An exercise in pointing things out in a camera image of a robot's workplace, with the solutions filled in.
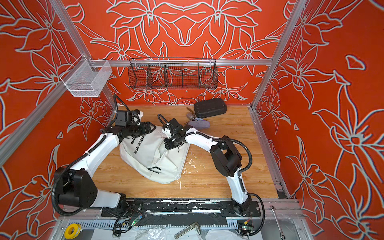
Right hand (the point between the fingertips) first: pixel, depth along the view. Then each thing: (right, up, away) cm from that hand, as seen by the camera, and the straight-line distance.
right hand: (163, 146), depth 88 cm
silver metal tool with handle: (+18, +18, +22) cm, 34 cm away
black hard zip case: (+32, +26, +27) cm, 49 cm away
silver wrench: (+58, -37, -22) cm, 73 cm away
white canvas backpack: (-10, -5, 0) cm, 11 cm away
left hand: (-6, +12, -4) cm, 14 cm away
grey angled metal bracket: (+15, -35, -20) cm, 43 cm away
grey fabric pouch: (+23, +12, +16) cm, 31 cm away
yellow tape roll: (-37, -35, -19) cm, 54 cm away
